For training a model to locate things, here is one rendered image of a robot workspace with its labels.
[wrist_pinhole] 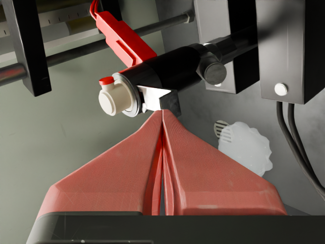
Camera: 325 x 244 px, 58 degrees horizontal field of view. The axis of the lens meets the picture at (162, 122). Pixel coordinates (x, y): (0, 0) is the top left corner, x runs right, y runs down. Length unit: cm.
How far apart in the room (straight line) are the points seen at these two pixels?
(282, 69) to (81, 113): 33
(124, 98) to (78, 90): 31
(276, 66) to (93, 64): 31
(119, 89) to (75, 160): 34
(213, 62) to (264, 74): 8
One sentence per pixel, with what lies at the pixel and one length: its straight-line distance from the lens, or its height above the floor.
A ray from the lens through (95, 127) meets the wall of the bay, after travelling 50.
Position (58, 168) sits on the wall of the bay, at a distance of 49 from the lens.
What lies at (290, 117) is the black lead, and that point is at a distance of 26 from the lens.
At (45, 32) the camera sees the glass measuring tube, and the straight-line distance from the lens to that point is 42.
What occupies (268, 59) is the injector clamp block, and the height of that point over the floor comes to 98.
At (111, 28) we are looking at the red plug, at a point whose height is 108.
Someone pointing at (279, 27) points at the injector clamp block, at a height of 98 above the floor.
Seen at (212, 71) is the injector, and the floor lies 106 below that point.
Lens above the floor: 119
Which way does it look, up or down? 33 degrees down
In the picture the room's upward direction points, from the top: 120 degrees counter-clockwise
